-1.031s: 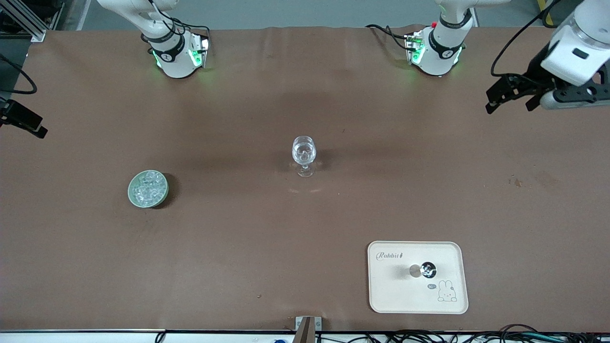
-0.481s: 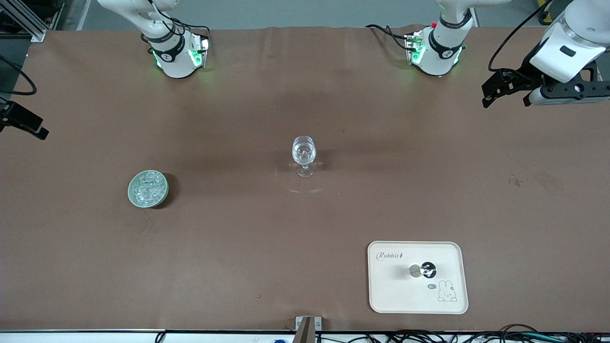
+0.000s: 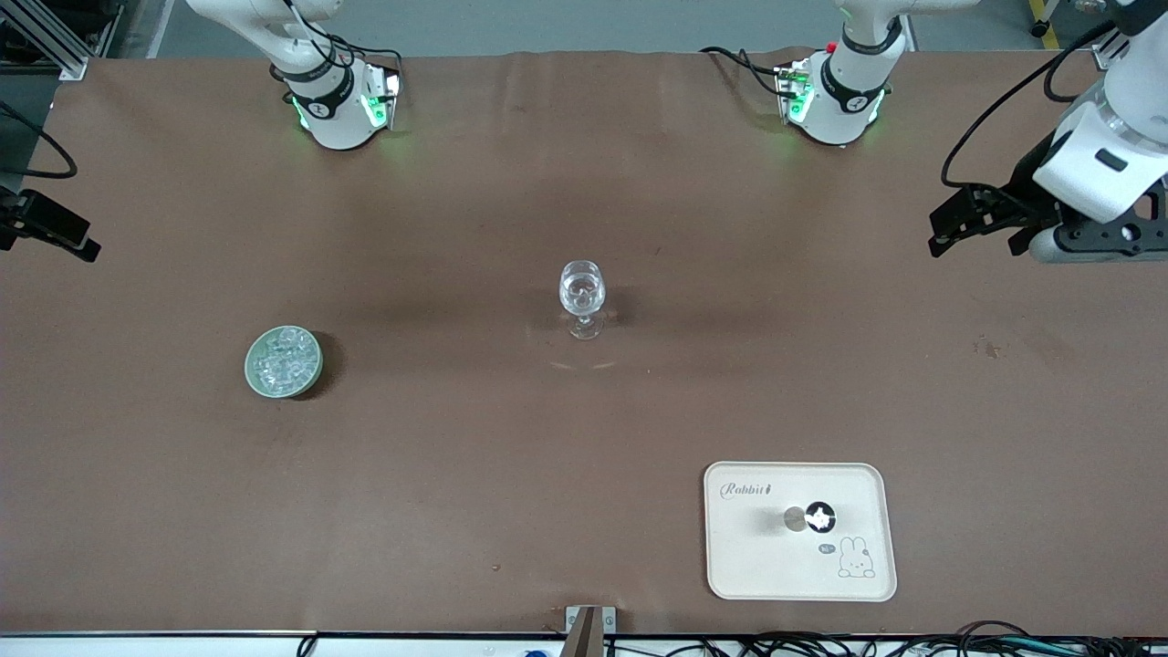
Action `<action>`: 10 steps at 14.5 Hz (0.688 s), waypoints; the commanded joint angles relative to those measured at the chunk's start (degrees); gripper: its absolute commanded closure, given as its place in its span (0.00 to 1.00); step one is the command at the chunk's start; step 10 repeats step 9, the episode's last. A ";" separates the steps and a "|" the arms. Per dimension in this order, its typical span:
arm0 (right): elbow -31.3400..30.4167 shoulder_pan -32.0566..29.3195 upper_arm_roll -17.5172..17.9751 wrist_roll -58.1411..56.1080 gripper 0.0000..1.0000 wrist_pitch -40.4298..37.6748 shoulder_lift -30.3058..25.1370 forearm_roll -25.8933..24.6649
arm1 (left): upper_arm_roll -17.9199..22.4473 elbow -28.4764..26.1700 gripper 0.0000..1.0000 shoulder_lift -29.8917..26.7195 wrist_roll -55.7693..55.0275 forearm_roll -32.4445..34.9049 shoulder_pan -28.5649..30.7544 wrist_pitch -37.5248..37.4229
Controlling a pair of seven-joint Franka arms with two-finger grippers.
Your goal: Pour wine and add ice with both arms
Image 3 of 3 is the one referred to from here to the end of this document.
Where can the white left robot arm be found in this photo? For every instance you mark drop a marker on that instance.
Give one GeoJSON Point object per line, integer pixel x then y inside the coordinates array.
{"type": "Point", "coordinates": [849, 100]}

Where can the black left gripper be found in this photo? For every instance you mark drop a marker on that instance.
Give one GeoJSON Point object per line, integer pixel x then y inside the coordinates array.
{"type": "Point", "coordinates": [1028, 189]}

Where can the green bowl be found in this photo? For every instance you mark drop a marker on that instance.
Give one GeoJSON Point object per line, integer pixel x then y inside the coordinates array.
{"type": "Point", "coordinates": [315, 379]}

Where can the metal jigger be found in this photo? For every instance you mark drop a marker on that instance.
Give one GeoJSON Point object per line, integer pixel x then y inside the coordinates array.
{"type": "Point", "coordinates": [818, 516]}

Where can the brown table cover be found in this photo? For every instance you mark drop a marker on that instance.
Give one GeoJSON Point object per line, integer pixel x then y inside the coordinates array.
{"type": "Point", "coordinates": [456, 456]}

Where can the clear wine glass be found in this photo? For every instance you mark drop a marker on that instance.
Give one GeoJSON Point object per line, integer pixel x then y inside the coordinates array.
{"type": "Point", "coordinates": [582, 287]}

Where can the clear ice cubes pile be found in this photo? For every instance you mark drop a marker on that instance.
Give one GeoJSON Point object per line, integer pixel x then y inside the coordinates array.
{"type": "Point", "coordinates": [285, 360]}

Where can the grey metal bracket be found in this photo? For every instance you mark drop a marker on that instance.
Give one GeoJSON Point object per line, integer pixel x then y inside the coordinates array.
{"type": "Point", "coordinates": [607, 619]}

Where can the cream rabbit print tray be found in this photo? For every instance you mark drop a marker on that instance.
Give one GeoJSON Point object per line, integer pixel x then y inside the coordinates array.
{"type": "Point", "coordinates": [776, 566]}

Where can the dark slanted bar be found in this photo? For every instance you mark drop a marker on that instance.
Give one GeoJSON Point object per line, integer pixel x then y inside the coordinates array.
{"type": "Point", "coordinates": [584, 639]}

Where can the aluminium frame profile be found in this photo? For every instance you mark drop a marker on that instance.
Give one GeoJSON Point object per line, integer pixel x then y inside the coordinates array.
{"type": "Point", "coordinates": [55, 44]}
{"type": "Point", "coordinates": [1109, 57]}

